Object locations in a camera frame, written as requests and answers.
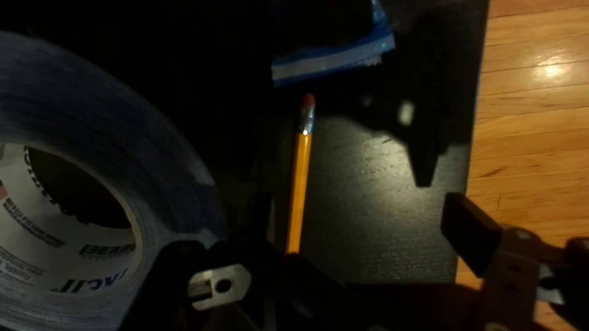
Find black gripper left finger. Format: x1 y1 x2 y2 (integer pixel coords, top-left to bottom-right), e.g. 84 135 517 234
125 242 344 331

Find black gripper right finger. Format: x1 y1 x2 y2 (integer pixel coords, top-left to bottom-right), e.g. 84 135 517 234
441 194 589 331

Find yellow pencil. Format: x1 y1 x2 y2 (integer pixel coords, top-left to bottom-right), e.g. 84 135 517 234
285 95 316 255

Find blue plastic bag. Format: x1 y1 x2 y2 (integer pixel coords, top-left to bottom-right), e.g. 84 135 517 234
270 0 395 87

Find grey duct tape roll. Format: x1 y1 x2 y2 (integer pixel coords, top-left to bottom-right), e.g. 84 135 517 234
0 32 226 331

